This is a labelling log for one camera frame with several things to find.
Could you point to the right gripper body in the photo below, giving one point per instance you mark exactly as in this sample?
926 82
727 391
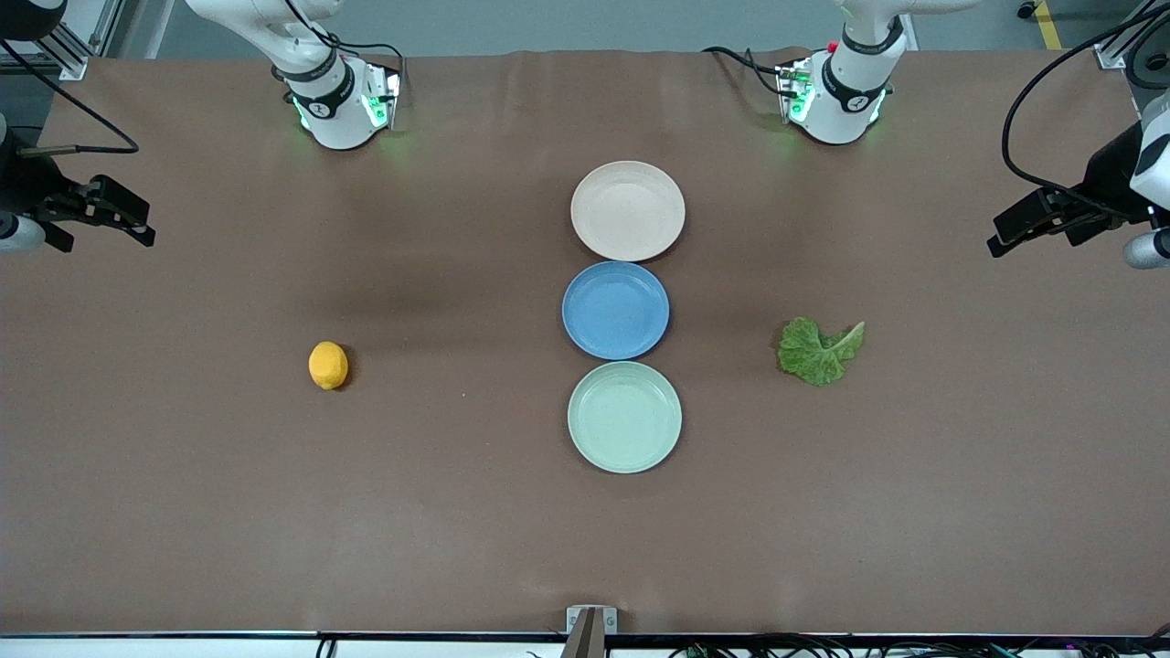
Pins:
25 185

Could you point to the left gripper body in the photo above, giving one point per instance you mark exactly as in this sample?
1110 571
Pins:
1107 181

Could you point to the yellow lemon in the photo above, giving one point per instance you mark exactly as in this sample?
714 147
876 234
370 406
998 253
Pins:
328 366

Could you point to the green lettuce leaf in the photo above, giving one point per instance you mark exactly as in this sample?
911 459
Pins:
809 352

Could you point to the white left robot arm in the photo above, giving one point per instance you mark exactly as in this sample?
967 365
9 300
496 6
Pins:
845 105

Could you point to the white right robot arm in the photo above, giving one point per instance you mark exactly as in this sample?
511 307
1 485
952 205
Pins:
338 119

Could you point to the yellow floor tape strip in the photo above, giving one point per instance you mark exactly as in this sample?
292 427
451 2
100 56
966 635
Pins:
1048 26

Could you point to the black caster wheel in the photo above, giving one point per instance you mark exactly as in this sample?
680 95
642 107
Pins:
1027 9

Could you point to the brown table cover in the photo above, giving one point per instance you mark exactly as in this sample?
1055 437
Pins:
274 512

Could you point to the beige round plate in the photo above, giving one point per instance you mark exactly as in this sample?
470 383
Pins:
628 211

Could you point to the blue round plate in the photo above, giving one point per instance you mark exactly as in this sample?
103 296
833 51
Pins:
615 311

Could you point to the pale green round plate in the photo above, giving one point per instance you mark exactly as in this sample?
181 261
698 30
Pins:
624 418

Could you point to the aluminium frame extrusion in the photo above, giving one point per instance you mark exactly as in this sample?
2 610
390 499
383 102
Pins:
1111 57
108 26
71 66

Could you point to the white table edge rail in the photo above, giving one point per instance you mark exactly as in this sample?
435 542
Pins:
183 650

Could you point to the silver camera mount bracket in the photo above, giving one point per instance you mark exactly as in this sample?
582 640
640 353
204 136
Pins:
576 620

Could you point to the brown camera post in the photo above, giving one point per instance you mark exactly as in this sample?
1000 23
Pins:
585 642

